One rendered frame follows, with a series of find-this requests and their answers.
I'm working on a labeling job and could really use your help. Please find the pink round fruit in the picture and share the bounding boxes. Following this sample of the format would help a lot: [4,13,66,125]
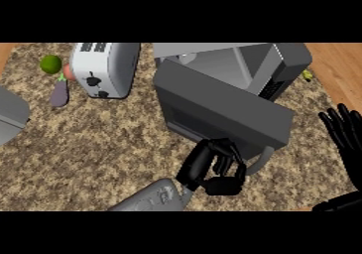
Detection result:
[63,63,76,81]

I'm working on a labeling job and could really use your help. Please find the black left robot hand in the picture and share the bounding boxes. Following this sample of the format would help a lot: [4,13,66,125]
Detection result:
[175,138,251,196]

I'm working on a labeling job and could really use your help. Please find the purple eggplant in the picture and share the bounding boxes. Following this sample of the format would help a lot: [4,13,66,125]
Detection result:
[50,72,73,108]

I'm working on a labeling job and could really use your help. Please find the white toaster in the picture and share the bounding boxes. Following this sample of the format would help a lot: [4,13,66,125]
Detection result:
[70,42,143,100]

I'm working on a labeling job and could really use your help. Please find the dark grey microwave door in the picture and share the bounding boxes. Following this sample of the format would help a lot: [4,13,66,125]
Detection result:
[153,59,296,177]

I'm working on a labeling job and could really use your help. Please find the grey microwave body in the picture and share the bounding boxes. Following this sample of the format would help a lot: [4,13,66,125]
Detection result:
[152,42,314,102]

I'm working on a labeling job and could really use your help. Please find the grey rounded appliance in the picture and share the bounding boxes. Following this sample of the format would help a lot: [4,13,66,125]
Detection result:
[0,81,34,150]

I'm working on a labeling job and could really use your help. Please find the yellow-green small vegetable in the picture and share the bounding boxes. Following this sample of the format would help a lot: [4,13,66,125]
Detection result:
[301,68,316,83]

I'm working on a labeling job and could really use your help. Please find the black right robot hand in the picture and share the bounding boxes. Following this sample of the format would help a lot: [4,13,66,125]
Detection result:
[311,102,362,212]

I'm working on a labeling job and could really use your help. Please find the green lime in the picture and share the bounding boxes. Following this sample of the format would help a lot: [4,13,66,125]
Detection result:
[39,55,65,75]

